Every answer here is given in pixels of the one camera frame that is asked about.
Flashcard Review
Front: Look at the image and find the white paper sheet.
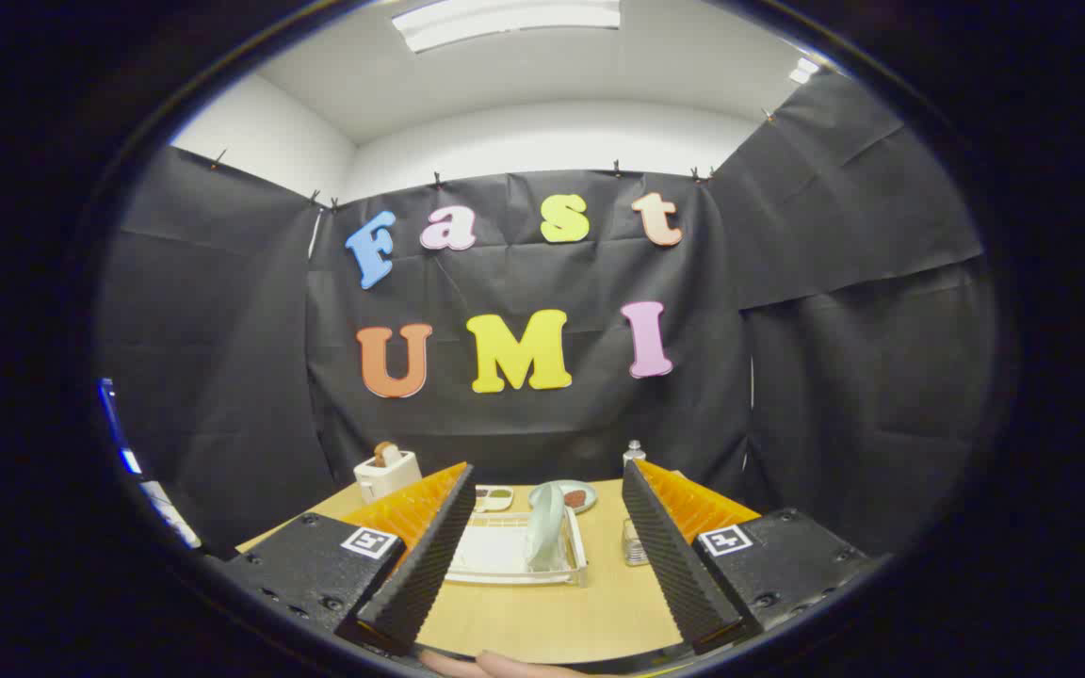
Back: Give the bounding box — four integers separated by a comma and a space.
139, 480, 202, 549

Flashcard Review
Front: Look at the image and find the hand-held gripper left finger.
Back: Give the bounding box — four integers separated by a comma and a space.
222, 461, 478, 657

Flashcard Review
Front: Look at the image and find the small green plate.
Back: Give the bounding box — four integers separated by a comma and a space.
529, 479, 598, 514

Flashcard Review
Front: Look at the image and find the white wire dish rack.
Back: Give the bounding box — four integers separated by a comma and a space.
445, 508, 591, 587

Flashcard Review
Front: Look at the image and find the black backdrop cloth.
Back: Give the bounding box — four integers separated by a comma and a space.
95, 71, 1000, 557

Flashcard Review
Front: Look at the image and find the long ceiling light panel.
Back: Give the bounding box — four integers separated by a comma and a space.
392, 0, 621, 53

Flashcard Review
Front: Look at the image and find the computer monitor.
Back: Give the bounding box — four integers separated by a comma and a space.
98, 377, 143, 476

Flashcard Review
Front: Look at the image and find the white toaster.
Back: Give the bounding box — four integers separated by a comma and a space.
354, 450, 423, 503

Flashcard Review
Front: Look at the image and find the large pale green plate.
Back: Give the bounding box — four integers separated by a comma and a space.
526, 482, 567, 571

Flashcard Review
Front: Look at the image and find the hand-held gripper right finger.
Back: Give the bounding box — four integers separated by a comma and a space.
622, 459, 883, 655

